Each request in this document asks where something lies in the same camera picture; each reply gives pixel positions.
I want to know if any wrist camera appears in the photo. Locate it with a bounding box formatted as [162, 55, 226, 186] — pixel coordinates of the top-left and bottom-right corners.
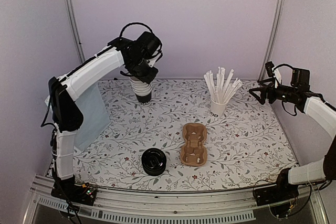
[265, 61, 282, 88]
[146, 50, 163, 68]

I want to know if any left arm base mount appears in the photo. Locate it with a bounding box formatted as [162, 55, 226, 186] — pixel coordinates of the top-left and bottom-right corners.
[51, 181, 97, 206]

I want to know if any stack of paper cups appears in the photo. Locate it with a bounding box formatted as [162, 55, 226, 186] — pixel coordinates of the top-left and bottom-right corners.
[130, 77, 152, 105]

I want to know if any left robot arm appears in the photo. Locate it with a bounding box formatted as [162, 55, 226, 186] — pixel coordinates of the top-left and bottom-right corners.
[48, 28, 162, 200]

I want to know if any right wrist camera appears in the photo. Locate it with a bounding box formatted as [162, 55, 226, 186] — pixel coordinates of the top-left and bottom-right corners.
[265, 61, 282, 88]

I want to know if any aluminium frame post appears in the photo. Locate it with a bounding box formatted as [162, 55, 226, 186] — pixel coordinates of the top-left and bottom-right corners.
[258, 0, 285, 81]
[64, 0, 85, 63]

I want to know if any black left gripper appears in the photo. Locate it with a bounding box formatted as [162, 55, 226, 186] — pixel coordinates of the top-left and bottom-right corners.
[128, 56, 159, 84]

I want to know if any right aluminium frame post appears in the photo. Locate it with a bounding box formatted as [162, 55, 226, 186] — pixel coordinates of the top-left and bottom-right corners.
[258, 0, 285, 81]

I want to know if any front aluminium rail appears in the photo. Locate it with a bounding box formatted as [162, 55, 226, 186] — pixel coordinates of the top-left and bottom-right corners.
[23, 176, 329, 223]

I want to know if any white paper bag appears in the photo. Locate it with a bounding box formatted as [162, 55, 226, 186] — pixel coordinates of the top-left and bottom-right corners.
[48, 80, 109, 152]

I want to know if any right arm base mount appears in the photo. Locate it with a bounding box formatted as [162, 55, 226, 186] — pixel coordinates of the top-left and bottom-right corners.
[253, 184, 299, 218]

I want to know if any bundle of white wrapped straws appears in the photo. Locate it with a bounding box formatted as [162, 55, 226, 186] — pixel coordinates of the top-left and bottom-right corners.
[204, 67, 243, 104]

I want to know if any floral tablecloth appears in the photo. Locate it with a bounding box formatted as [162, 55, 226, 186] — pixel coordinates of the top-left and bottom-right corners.
[73, 80, 298, 191]

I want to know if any left aluminium frame post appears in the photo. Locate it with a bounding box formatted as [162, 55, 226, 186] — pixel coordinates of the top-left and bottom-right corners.
[64, 0, 85, 63]

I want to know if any stack of black lids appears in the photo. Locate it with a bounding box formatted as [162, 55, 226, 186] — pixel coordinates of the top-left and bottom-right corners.
[141, 148, 167, 176]

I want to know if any white cup holding straws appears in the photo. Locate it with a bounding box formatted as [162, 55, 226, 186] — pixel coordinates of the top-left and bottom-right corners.
[210, 98, 227, 118]

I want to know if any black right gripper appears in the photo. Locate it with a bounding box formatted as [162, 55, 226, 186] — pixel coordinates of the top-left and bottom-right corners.
[250, 78, 298, 105]

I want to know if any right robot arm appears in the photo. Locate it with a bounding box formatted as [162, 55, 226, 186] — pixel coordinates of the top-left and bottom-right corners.
[249, 61, 335, 201]

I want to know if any brown cardboard cup carrier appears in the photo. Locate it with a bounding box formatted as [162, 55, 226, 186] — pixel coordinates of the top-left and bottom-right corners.
[180, 123, 207, 167]

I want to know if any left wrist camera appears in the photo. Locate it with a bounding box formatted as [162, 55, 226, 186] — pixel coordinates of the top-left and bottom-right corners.
[146, 50, 163, 68]

